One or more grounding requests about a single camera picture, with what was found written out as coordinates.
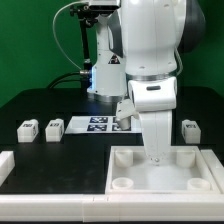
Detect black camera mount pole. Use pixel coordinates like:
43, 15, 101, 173
70, 4, 98, 70

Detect black cables at base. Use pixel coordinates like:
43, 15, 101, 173
46, 69, 92, 90

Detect white U-shaped obstacle fence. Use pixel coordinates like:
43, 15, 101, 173
0, 149, 224, 222

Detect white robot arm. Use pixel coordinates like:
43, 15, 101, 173
87, 0, 205, 162

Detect grey camera on pole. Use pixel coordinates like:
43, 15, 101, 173
89, 0, 120, 10

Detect white square table top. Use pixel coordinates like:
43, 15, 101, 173
105, 146, 222, 194

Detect white sheet with AprilTags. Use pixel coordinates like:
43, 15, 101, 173
65, 116, 141, 134

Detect white camera cable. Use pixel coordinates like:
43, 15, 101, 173
52, 0, 90, 72

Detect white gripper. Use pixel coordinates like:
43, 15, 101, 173
128, 77, 177, 160

